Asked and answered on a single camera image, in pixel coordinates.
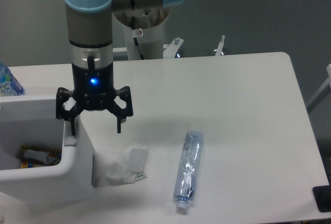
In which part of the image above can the black clamp at table edge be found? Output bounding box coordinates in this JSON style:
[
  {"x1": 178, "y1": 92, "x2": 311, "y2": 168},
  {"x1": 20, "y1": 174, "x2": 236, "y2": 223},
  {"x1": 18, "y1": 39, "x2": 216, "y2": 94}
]
[{"x1": 312, "y1": 185, "x2": 330, "y2": 213}]

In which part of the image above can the white frame at right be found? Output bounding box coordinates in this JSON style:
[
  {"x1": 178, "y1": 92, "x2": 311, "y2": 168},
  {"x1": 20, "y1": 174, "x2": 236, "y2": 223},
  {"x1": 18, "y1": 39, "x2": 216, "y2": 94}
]
[{"x1": 306, "y1": 64, "x2": 330, "y2": 114}]

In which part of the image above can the crushed clear plastic bottle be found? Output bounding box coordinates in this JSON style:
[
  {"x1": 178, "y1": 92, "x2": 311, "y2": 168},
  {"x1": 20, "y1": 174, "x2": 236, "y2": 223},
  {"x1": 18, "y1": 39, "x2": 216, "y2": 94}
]
[{"x1": 173, "y1": 131, "x2": 204, "y2": 212}]

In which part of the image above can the blue labelled water bottle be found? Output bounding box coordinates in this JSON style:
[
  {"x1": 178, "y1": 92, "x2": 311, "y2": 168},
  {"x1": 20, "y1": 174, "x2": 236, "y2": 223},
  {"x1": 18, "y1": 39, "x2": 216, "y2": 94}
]
[{"x1": 1, "y1": 63, "x2": 25, "y2": 97}]

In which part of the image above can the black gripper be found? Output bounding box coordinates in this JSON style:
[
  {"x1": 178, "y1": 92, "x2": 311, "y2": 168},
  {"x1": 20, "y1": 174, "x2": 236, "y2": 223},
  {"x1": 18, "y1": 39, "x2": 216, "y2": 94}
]
[{"x1": 55, "y1": 64, "x2": 133, "y2": 136}]

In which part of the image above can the crumpled white paper wrapper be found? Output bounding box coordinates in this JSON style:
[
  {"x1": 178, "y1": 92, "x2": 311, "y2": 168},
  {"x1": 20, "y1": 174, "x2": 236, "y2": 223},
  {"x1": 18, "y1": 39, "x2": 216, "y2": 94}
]
[{"x1": 106, "y1": 144, "x2": 148, "y2": 186}]

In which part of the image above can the white push-lid trash can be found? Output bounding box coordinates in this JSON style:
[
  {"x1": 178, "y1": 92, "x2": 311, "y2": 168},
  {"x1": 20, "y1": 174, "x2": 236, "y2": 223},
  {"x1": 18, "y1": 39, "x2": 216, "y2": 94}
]
[{"x1": 1, "y1": 96, "x2": 95, "y2": 203}]

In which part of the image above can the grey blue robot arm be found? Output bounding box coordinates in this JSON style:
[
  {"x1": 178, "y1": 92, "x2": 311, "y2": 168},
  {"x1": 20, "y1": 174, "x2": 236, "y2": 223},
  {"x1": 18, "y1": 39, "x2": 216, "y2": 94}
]
[{"x1": 56, "y1": 0, "x2": 184, "y2": 136}]

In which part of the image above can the trash inside the can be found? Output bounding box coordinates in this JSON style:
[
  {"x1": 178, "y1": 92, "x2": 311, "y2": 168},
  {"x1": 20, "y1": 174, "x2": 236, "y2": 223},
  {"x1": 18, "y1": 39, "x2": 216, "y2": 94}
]
[{"x1": 19, "y1": 146, "x2": 62, "y2": 169}]

